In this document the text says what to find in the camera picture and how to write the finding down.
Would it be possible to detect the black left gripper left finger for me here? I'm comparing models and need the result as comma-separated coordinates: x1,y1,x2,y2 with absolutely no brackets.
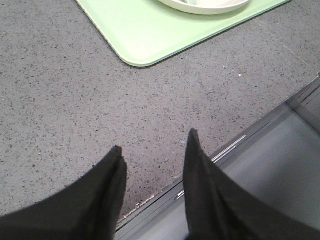
0,146,127,240

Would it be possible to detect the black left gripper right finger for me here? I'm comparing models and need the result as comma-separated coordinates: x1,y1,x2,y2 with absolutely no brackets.
183,128,320,240

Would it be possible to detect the beige round plate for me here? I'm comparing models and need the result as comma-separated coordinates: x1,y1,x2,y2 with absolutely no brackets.
160,0,250,15

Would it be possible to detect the light green tray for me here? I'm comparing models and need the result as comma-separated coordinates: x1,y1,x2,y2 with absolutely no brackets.
77,0,285,67

